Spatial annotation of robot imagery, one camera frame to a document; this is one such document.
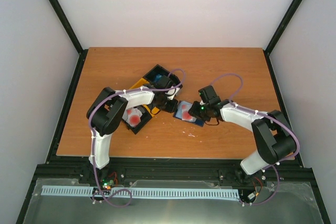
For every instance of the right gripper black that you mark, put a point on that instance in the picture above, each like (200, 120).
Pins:
(193, 112)

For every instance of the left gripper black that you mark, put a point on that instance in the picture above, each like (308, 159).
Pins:
(171, 108)

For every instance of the red white credit card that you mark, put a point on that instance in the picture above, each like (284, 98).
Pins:
(185, 115)

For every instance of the blue leather card holder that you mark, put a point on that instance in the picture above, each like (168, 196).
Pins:
(177, 114)

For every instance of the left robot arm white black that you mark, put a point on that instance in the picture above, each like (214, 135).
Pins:
(106, 112)

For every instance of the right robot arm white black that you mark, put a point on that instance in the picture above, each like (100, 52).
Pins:
(274, 139)

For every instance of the black bin with red cards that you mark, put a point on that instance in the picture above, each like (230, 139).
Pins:
(145, 118)

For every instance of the blue card stack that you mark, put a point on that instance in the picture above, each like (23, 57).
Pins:
(157, 77)

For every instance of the red white card stack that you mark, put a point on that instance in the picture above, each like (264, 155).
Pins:
(133, 116)

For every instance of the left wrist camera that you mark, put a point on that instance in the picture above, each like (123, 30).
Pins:
(172, 93)

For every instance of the black aluminium frame rail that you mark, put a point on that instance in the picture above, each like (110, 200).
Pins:
(126, 171)

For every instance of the light blue cable duct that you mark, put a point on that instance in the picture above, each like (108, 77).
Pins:
(143, 193)

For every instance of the left frame post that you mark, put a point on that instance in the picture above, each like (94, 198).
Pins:
(66, 25)

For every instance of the frame post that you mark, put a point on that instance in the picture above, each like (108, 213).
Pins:
(289, 14)
(66, 25)

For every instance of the right frame post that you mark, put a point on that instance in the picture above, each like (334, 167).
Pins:
(289, 14)

